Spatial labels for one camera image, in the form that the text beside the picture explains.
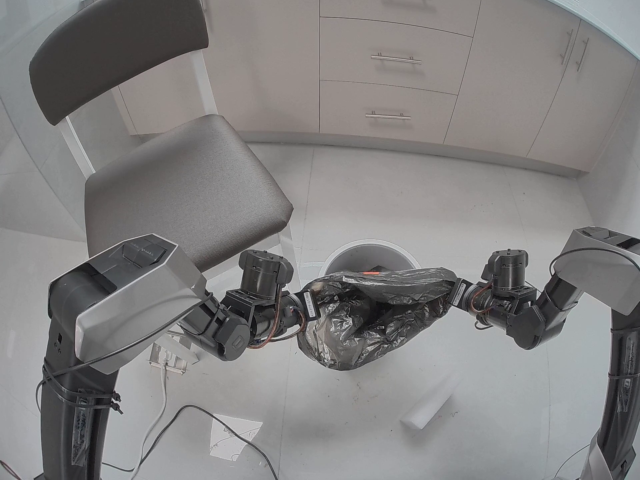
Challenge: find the white cable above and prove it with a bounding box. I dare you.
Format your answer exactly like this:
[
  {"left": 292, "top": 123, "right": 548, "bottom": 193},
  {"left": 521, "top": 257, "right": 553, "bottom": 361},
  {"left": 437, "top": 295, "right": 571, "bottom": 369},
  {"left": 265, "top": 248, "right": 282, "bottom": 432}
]
[{"left": 131, "top": 360, "right": 171, "bottom": 474}]

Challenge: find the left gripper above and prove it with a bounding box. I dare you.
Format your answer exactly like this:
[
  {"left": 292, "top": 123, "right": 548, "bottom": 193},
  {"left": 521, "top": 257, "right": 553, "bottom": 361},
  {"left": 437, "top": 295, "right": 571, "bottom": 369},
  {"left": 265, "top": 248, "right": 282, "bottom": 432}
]
[{"left": 276, "top": 290, "right": 322, "bottom": 330}]

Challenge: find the beige cabinet with drawers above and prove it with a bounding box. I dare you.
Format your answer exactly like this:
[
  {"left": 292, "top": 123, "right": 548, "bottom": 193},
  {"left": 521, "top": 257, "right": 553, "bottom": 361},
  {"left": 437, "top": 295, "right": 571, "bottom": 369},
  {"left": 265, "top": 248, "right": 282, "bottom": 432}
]
[{"left": 112, "top": 0, "right": 637, "bottom": 179}]

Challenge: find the black plastic bag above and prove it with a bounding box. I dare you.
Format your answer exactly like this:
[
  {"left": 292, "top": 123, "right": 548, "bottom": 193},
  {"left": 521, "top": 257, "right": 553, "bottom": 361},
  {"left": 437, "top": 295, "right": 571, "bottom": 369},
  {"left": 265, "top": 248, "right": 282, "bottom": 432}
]
[{"left": 295, "top": 265, "right": 459, "bottom": 372}]

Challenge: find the white foam strip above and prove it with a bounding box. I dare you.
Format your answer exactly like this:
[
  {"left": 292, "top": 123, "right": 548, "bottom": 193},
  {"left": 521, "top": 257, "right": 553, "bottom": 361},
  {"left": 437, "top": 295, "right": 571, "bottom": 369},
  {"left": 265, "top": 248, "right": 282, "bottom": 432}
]
[{"left": 399, "top": 375, "right": 459, "bottom": 429}]

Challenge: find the grey padded white-framed chair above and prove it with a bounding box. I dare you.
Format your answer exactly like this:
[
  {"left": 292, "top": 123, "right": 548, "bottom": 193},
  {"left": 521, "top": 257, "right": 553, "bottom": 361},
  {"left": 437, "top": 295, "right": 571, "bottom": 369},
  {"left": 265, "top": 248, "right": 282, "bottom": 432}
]
[{"left": 28, "top": 0, "right": 302, "bottom": 319}]

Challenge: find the black cable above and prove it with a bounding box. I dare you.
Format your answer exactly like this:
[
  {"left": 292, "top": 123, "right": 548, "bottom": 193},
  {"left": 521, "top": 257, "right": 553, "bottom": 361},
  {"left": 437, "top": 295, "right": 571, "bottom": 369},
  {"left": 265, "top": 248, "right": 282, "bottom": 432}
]
[
  {"left": 36, "top": 292, "right": 213, "bottom": 404},
  {"left": 102, "top": 404, "right": 281, "bottom": 480},
  {"left": 548, "top": 245, "right": 640, "bottom": 311}
]

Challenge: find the white trash bin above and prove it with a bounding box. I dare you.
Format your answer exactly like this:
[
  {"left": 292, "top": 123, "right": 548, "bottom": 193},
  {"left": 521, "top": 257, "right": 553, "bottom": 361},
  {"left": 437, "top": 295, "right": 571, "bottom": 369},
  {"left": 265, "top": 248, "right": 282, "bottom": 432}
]
[{"left": 322, "top": 238, "right": 422, "bottom": 289}]

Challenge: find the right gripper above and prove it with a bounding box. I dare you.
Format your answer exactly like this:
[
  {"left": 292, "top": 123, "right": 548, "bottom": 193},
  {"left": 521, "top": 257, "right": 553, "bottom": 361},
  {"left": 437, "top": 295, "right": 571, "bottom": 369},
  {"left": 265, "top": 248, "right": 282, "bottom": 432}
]
[{"left": 448, "top": 277, "right": 489, "bottom": 315}]

